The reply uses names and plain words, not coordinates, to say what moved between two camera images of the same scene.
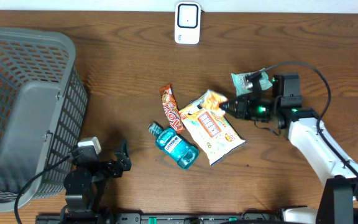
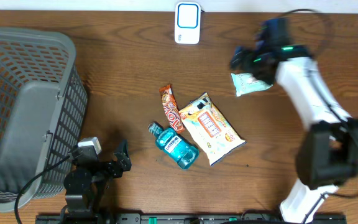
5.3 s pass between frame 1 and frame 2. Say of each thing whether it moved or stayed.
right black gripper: moved
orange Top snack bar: stayed
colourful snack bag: stayed
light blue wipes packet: stayed
